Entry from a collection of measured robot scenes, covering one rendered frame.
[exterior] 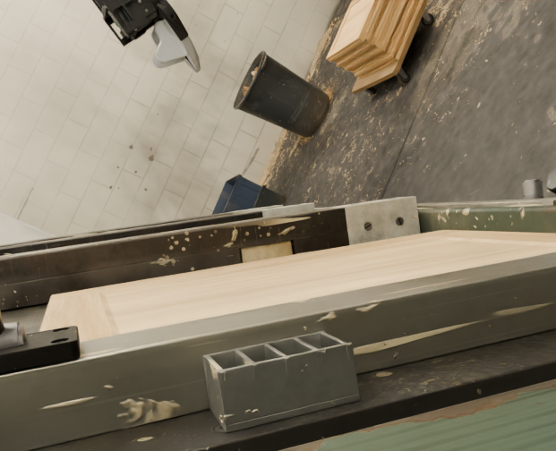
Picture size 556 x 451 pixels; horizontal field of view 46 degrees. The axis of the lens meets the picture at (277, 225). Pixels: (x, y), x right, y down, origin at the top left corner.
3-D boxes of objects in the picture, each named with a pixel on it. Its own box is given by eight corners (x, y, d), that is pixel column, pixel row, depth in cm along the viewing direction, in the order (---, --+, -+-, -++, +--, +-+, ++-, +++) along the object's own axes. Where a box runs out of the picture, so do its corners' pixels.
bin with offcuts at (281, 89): (342, 82, 511) (269, 42, 493) (317, 140, 504) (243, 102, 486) (318, 95, 560) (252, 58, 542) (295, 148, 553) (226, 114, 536)
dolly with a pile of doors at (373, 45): (444, 5, 385) (388, -30, 374) (412, 84, 379) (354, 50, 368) (395, 35, 444) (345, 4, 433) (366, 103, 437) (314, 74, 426)
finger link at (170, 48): (175, 88, 100) (137, 38, 99) (204, 66, 102) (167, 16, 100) (177, 84, 97) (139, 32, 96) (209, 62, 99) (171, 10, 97)
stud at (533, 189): (548, 199, 86) (545, 178, 86) (533, 202, 86) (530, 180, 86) (535, 200, 89) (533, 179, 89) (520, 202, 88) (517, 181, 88)
